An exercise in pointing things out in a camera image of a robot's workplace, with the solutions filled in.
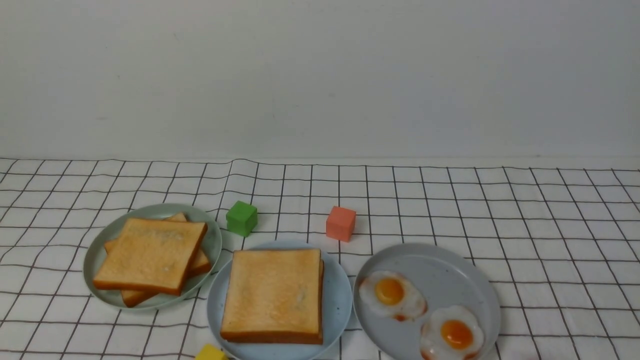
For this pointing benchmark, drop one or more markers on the orange cube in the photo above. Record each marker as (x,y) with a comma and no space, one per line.
(340,224)

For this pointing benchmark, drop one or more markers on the light blue plate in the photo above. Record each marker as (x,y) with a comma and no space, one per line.
(337,304)

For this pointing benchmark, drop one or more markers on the left fried egg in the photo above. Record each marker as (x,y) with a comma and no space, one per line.
(390,294)

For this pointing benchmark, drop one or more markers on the right fried egg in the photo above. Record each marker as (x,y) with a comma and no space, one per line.
(451,333)

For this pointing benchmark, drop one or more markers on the green cube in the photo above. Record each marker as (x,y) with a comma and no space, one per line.
(242,218)

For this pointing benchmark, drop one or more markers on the fried egg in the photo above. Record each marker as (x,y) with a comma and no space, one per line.
(390,294)
(451,333)

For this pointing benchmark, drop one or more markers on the grey plate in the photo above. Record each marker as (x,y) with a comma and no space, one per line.
(445,279)

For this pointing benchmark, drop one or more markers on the yellow cube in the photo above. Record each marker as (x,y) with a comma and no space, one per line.
(210,352)

